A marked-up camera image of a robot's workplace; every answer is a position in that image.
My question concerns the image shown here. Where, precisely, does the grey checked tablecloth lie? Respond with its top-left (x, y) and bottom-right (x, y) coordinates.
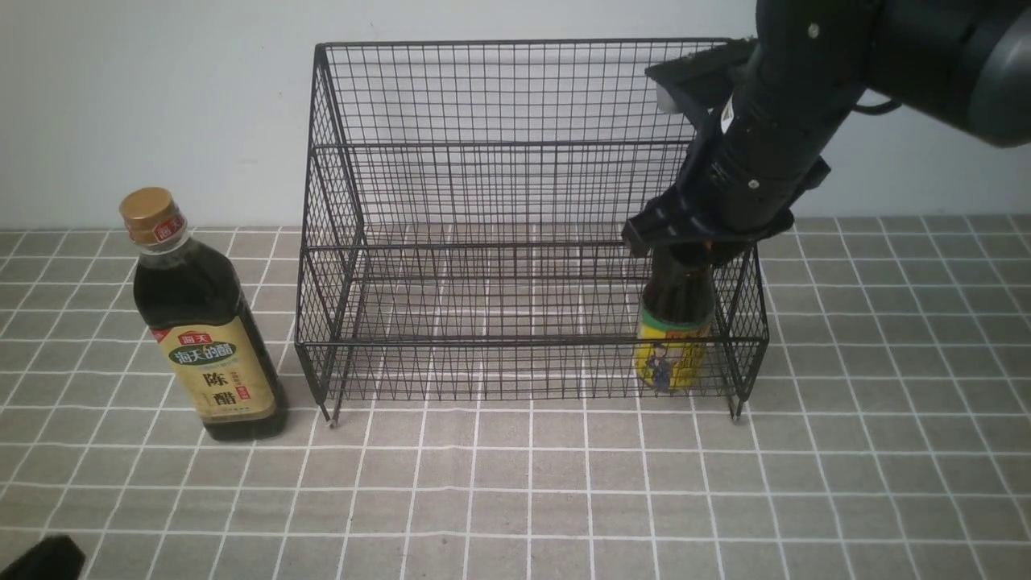
top-left (2, 214), bottom-right (1029, 579)

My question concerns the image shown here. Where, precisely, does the small sauce bottle orange cap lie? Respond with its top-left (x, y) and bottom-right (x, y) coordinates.
top-left (634, 245), bottom-right (716, 393)

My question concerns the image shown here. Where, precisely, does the dark vinegar bottle gold cap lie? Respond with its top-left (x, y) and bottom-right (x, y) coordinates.
top-left (118, 187), bottom-right (288, 441)

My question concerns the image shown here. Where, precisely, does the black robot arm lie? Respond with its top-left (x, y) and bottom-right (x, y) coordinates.
top-left (622, 1), bottom-right (1030, 269)
top-left (1, 535), bottom-right (87, 580)

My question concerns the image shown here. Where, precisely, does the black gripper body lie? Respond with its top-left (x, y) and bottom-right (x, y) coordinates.
top-left (621, 144), bottom-right (830, 267)

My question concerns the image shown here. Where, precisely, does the black wire mesh rack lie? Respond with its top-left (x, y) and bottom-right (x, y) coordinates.
top-left (295, 38), bottom-right (769, 425)

